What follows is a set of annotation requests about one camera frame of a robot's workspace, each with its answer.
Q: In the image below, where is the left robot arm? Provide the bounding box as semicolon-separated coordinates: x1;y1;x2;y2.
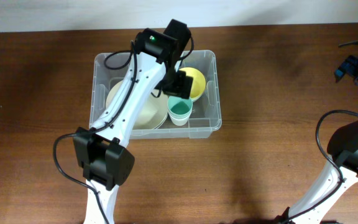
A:
73;19;193;223

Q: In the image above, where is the mint green bowl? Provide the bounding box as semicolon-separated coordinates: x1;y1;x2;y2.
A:
191;94;203;102

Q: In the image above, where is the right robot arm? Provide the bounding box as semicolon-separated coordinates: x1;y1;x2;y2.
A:
275;56;358;223

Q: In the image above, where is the clear plastic storage bin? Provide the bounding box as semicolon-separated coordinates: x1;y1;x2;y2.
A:
89;50;222;139

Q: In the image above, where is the translucent grey cup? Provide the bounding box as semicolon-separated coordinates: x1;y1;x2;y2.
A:
168;110;191;120

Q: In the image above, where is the yellow bowl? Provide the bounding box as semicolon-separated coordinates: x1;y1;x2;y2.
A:
179;67;206;99

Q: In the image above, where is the mint green cup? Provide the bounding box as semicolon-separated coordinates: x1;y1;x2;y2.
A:
167;96;193;116

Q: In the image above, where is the cream cup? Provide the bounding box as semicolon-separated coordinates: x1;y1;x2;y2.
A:
170;118;188;126

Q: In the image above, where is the beige bowl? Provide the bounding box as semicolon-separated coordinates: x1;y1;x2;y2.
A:
105;78;168;130

